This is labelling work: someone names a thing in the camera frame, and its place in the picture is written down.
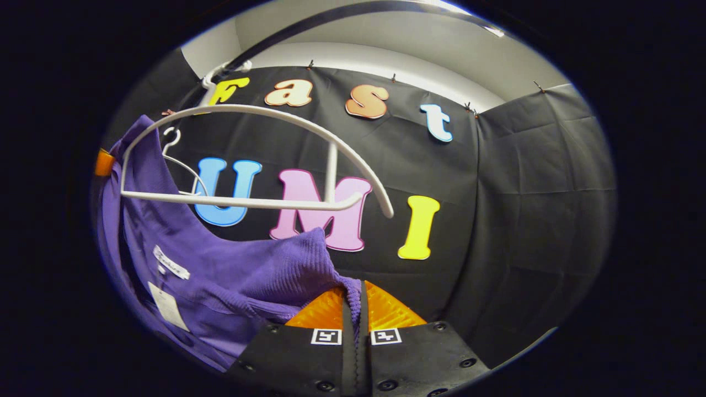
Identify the black clothes rack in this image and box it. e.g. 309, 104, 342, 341
176, 0, 505, 111

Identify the purple ribbed shirt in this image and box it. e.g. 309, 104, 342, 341
97, 115, 363, 373

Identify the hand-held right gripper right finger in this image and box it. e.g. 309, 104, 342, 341
361, 280, 491, 397

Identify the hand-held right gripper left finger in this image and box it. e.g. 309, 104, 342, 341
223, 286, 356, 397

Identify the white clothes hanger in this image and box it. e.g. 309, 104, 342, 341
162, 127, 209, 196
119, 60, 395, 219

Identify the black backdrop cloth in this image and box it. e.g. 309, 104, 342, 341
102, 50, 617, 367

